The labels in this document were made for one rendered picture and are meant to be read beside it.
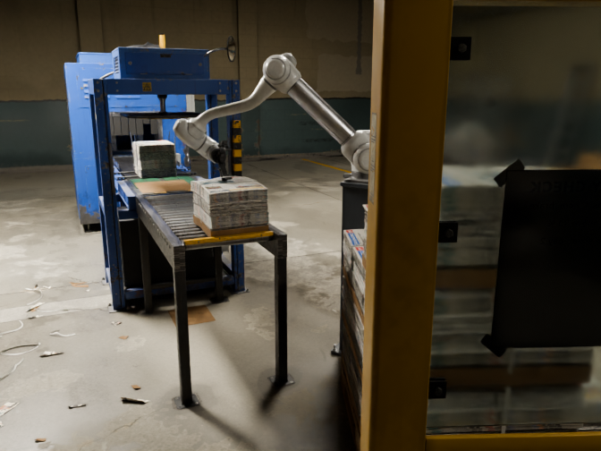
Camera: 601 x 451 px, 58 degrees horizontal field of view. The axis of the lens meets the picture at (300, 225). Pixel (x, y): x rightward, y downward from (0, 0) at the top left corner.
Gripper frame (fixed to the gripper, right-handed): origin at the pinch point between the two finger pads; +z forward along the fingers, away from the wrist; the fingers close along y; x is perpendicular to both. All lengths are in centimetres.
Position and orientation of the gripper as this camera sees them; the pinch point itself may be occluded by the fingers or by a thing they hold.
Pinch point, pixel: (228, 164)
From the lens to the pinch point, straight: 267.5
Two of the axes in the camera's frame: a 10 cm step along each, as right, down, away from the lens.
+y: -0.3, 9.4, 3.3
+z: 3.9, 3.1, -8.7
